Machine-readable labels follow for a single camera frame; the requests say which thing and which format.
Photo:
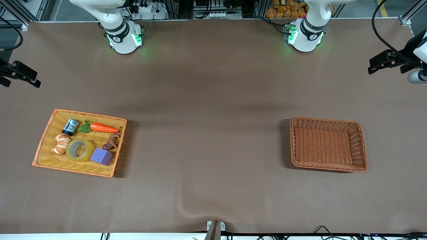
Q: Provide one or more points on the yellow clear tape roll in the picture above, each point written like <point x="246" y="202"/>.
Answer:
<point x="68" y="150"/>

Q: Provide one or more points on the purple cube block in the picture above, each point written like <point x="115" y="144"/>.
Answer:
<point x="101" y="156"/>

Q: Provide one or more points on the brown wicker basket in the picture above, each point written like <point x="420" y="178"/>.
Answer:
<point x="327" y="143"/>

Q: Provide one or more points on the brown table cloth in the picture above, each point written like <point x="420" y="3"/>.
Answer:
<point x="213" y="100"/>

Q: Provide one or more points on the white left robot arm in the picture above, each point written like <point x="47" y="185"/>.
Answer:
<point x="305" y="40"/>

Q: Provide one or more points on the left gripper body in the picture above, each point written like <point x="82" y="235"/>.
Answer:
<point x="409" y="50"/>

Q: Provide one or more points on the orange wicker tray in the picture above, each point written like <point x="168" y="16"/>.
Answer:
<point x="50" y="160"/>

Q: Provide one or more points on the pile of orange bread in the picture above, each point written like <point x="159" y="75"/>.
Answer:
<point x="283" y="11"/>

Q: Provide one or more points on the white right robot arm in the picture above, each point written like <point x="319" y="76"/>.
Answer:
<point x="123" y="36"/>

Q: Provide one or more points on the brown toy figure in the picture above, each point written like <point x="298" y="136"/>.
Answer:
<point x="111" y="143"/>

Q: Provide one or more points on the orange toy carrot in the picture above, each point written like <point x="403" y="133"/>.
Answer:
<point x="103" y="127"/>

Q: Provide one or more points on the toy croissant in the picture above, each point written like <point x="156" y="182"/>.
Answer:
<point x="61" y="144"/>

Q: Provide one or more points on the metal table clamp bracket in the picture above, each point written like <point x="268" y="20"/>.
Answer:
<point x="215" y="230"/>

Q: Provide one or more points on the blue silver can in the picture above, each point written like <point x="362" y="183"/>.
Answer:
<point x="70" y="126"/>

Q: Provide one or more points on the white power strip with plugs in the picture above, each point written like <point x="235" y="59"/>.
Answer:
<point x="150" y="15"/>

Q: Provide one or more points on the aluminium frame profile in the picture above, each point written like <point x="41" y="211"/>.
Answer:
<point x="408" y="18"/>
<point x="33" y="10"/>

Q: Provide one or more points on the white empty power strip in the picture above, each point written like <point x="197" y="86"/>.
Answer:
<point x="223" y="15"/>

